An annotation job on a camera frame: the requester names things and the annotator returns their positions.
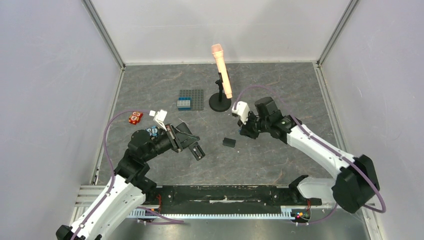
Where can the black battery cover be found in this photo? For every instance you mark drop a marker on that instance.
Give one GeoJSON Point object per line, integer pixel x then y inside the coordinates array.
{"type": "Point", "coordinates": [229, 142]}

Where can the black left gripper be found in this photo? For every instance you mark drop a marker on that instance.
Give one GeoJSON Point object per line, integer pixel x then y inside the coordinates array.
{"type": "Point", "coordinates": [181, 139]}

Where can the red owl toy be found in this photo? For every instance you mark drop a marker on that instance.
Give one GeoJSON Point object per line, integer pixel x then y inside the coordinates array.
{"type": "Point", "coordinates": [135, 117]}

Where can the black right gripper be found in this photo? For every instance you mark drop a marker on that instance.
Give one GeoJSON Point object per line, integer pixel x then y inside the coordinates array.
{"type": "Point", "coordinates": [247, 129]}

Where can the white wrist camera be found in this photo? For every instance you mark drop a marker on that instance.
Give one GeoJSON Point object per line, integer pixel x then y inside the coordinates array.
{"type": "Point", "coordinates": [159, 117]}
{"type": "Point", "coordinates": [241, 109]}

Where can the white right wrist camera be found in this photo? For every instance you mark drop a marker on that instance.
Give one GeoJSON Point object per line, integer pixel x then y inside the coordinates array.
{"type": "Point", "coordinates": [241, 109]}

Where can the black mounting base plate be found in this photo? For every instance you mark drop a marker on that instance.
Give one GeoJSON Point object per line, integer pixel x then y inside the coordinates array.
{"type": "Point", "coordinates": [227, 199]}

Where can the pink toy microphone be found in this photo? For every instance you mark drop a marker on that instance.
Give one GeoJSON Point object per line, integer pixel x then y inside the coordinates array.
{"type": "Point", "coordinates": [218, 54]}

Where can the black microphone stand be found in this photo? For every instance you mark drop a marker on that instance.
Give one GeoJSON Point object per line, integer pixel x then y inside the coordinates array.
{"type": "Point", "coordinates": [218, 102]}

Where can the white slotted cable duct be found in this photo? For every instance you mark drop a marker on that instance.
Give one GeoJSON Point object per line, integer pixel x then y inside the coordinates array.
{"type": "Point", "coordinates": [285, 214]}

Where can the blue grey toy brick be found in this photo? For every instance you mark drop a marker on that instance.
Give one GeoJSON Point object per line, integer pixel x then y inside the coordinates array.
{"type": "Point", "coordinates": [183, 104]}

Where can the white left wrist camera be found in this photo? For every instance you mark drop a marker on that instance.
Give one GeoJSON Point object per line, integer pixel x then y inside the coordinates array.
{"type": "Point", "coordinates": [159, 117]}

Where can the grey brick baseplate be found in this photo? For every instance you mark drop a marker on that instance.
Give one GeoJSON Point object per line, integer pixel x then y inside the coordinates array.
{"type": "Point", "coordinates": [197, 98]}

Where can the blue black toy figure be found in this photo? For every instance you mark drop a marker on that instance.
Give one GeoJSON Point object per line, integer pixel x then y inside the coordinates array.
{"type": "Point", "coordinates": [152, 131]}

